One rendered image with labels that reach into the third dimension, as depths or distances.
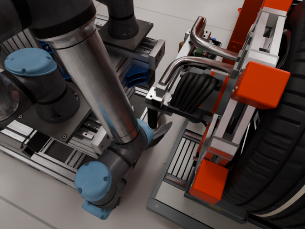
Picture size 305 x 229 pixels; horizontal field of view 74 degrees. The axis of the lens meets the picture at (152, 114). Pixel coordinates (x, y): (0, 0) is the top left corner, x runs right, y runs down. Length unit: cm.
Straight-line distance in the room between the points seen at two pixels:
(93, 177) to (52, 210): 114
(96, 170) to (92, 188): 4
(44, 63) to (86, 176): 33
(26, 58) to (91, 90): 34
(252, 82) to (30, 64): 54
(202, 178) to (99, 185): 27
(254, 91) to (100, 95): 28
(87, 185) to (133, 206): 101
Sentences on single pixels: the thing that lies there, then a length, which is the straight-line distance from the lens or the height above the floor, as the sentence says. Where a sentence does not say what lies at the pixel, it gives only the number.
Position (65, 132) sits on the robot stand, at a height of 82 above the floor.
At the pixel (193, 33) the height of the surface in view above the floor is 101.
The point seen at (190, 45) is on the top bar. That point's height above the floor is 98.
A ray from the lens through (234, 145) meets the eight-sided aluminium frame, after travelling 53.
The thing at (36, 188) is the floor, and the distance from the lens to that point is 166.
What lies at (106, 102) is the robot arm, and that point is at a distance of 38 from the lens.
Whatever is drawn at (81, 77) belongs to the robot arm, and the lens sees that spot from 35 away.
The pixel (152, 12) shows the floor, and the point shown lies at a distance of 281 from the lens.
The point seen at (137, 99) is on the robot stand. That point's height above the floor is 21.
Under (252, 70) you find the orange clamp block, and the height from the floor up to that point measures 115.
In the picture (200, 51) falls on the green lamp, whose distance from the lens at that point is 123.
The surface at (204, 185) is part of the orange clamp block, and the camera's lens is 58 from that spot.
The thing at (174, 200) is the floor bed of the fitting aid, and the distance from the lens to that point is 138.
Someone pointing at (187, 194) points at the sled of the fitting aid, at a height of 17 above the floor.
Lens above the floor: 143
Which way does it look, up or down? 57 degrees down
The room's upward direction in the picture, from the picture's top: straight up
